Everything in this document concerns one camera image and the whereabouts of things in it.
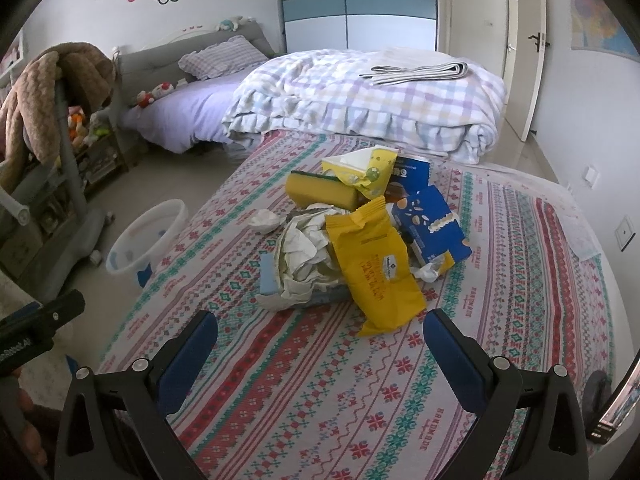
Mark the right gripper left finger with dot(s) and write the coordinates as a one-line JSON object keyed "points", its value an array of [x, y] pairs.
{"points": [[114, 425]]}

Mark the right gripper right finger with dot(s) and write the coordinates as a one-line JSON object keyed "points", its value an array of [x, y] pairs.
{"points": [[551, 443]]}

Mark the light blue box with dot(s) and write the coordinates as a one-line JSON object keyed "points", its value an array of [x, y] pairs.
{"points": [[268, 296]]}

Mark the white paper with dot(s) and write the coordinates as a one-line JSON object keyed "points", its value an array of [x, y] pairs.
{"points": [[304, 259]]}

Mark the small white tissue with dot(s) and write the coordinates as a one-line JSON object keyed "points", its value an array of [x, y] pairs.
{"points": [[265, 221]]}

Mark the blue cookie box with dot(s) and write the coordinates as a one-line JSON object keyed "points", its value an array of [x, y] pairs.
{"points": [[423, 217]]}

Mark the yellow green sponge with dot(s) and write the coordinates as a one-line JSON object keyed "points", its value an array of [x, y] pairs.
{"points": [[305, 189]]}

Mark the yellow snack bag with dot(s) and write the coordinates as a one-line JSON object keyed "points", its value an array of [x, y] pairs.
{"points": [[374, 262]]}

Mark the yellow tissue pack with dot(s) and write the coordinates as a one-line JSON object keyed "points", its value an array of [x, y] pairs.
{"points": [[368, 170]]}

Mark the white plastic trash bin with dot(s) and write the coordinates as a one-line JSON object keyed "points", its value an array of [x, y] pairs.
{"points": [[137, 252]]}

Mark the person's left hand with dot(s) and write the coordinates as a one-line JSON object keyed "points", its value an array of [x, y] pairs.
{"points": [[15, 405]]}

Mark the grey rolling stand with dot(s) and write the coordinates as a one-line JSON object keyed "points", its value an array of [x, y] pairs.
{"points": [[47, 224]]}

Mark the patterned striped bed sheet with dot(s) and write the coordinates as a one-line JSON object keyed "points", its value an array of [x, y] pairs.
{"points": [[300, 394]]}

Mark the shelf with toys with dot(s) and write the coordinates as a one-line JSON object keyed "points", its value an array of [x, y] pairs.
{"points": [[95, 147]]}

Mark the brown knitted blanket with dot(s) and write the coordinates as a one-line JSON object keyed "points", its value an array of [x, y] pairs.
{"points": [[28, 114]]}

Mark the red white plush toy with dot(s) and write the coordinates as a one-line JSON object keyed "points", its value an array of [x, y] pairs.
{"points": [[146, 98]]}

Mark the lavender bed mattress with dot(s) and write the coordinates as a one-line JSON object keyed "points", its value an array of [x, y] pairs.
{"points": [[188, 116]]}

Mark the grey bed headboard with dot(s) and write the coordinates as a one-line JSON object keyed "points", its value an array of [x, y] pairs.
{"points": [[144, 69]]}

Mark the white room door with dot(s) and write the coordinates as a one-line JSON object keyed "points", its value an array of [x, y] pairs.
{"points": [[528, 66]]}

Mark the plaid folded duvet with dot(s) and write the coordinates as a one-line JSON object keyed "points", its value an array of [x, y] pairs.
{"points": [[320, 92]]}

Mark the striped pillow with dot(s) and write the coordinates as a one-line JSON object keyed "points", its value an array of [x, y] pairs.
{"points": [[230, 57]]}

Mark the small plush on headboard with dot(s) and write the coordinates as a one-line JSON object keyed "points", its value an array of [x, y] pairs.
{"points": [[233, 24]]}

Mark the folded striped cloth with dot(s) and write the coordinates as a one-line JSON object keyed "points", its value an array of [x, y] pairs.
{"points": [[385, 75]]}

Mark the wardrobe with teal stripe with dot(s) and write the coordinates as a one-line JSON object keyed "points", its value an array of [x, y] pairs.
{"points": [[364, 25]]}

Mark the white wall switch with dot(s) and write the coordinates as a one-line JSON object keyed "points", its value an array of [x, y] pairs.
{"points": [[624, 233]]}

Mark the wall map poster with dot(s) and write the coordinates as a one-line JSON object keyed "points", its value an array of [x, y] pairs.
{"points": [[595, 28]]}

